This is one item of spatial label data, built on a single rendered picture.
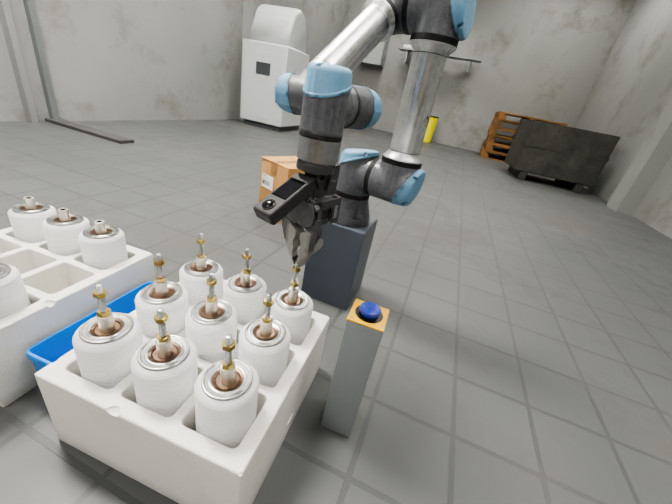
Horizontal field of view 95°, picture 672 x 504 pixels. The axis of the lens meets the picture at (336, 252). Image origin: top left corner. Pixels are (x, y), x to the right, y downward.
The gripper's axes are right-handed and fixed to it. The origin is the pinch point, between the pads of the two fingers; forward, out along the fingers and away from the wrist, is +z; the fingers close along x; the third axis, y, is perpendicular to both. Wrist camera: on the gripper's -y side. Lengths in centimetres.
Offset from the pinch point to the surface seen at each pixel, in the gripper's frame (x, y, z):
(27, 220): 68, -28, 12
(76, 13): 349, 78, -51
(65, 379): 14.3, -36.5, 17.2
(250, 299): 6.8, -5.4, 11.3
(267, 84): 341, 288, -22
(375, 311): -18.9, 2.0, 2.3
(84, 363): 12.3, -34.0, 13.8
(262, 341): -5.6, -12.7, 9.8
